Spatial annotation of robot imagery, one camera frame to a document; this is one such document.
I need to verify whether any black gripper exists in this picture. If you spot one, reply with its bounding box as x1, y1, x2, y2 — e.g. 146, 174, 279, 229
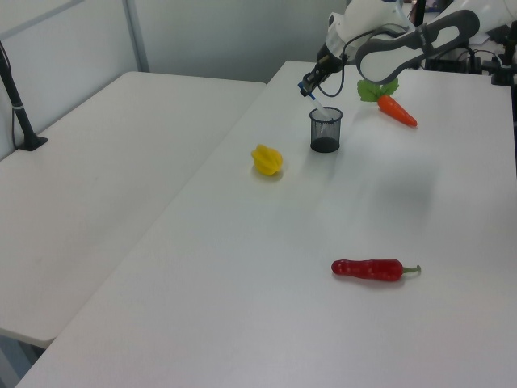
301, 43, 343, 97

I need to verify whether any white marker with blue cap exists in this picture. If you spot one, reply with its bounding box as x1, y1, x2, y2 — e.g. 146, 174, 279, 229
297, 80, 334, 124

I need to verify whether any black mesh pen cup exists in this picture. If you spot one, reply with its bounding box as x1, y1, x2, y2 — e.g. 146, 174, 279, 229
309, 106, 343, 154

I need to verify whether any orange toy carrot with leaves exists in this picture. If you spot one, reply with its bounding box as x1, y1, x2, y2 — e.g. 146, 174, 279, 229
356, 77, 418, 129

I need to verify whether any yellow toy starfruit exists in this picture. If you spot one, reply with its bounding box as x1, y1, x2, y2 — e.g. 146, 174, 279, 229
250, 144, 283, 178

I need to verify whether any red toy chili pepper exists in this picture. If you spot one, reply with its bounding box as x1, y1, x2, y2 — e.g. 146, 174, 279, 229
330, 258, 422, 283

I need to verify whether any white side table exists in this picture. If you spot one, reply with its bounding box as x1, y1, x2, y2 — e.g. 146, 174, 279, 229
0, 71, 267, 349

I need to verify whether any black pole with clamp base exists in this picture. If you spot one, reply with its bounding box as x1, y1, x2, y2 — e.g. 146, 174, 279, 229
0, 40, 48, 152

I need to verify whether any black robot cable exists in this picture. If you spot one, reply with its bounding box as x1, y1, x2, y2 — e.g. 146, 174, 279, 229
318, 23, 410, 98

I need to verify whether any grey partition frame post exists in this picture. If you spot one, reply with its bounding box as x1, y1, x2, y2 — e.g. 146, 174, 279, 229
122, 0, 151, 74

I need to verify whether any black camera stand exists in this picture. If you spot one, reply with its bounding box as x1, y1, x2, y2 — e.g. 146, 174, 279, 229
490, 19, 517, 86

